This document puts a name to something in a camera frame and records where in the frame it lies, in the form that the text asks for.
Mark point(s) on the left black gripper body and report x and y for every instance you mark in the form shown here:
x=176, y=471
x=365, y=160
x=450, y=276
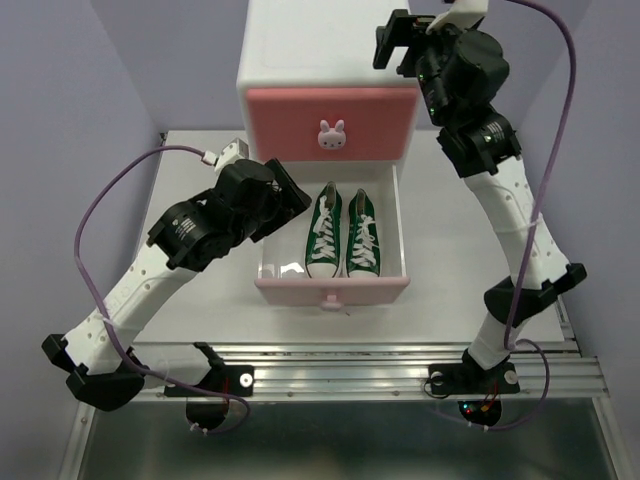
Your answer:
x=279, y=209

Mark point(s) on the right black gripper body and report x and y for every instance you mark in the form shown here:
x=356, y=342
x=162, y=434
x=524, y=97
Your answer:
x=435, y=52

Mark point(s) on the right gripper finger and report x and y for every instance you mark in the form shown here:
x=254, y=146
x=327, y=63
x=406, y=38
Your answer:
x=407, y=68
x=402, y=29

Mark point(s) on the pink front drawer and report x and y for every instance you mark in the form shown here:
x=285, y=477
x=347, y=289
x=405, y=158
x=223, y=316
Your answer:
x=331, y=124

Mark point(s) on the green sneaker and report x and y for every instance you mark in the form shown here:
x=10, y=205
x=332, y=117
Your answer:
x=323, y=244
x=363, y=256

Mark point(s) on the light pink drawer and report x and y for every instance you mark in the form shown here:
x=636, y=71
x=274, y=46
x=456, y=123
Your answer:
x=282, y=278

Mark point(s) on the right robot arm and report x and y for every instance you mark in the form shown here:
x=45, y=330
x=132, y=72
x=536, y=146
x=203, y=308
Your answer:
x=486, y=154

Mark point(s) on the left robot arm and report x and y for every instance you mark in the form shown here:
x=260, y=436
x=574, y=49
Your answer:
x=102, y=366

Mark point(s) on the white shoe cabinet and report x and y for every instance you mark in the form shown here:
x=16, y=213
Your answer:
x=315, y=44

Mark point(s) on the pink bunny drawer knob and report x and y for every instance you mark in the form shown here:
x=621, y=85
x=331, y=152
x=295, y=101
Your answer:
x=331, y=137

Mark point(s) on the pink lower drawer knob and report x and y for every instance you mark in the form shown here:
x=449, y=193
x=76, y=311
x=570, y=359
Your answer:
x=331, y=302

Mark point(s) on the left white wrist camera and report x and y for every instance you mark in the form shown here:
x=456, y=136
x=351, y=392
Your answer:
x=237, y=149

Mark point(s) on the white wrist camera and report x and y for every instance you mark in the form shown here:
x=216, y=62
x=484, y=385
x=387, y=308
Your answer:
x=463, y=14
x=237, y=149

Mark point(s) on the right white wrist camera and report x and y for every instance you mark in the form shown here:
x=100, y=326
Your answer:
x=463, y=14

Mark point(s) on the aluminium rail frame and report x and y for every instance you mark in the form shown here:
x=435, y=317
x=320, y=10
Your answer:
x=360, y=353

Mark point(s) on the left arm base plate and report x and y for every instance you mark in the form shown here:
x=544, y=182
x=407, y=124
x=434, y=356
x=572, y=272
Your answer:
x=235, y=380

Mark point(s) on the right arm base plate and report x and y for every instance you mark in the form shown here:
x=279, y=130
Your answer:
x=465, y=379

